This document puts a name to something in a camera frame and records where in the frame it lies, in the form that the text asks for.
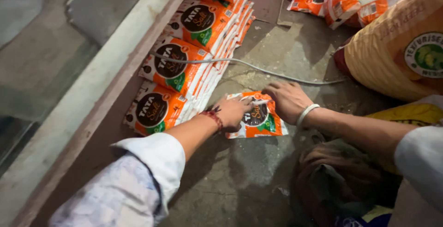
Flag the person's right hand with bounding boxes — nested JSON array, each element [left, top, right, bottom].
[[261, 81, 314, 126]]

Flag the person's left hand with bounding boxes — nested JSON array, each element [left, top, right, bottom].
[[214, 94, 254, 133]]

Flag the single orange salt packet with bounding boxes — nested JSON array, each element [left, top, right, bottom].
[[226, 91, 289, 139]]

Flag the white bangle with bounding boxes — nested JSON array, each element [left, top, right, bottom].
[[296, 104, 321, 128]]

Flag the red thread wristband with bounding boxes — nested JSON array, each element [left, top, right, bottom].
[[200, 106, 224, 131]]

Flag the row of stacked orange packets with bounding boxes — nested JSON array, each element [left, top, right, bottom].
[[123, 0, 257, 137]]

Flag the large yellow woven sack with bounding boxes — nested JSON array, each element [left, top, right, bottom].
[[334, 0, 443, 103]]

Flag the yellow plastic bag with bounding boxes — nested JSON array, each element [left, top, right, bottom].
[[365, 95, 443, 128]]

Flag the blue and yellow packet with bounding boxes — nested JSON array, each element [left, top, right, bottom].
[[334, 206, 394, 227]]

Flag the person's white right sleeve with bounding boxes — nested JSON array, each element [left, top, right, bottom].
[[394, 126, 443, 214]]

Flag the person's white sleeve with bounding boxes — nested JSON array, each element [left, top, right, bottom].
[[48, 132, 186, 227], [394, 126, 443, 214]]

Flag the person's white left sleeve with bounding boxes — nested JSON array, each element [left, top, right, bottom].
[[48, 132, 186, 227]]

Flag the glass display counter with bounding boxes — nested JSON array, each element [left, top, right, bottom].
[[0, 0, 198, 227]]

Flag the grey cable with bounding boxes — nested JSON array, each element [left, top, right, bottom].
[[150, 51, 349, 86]]

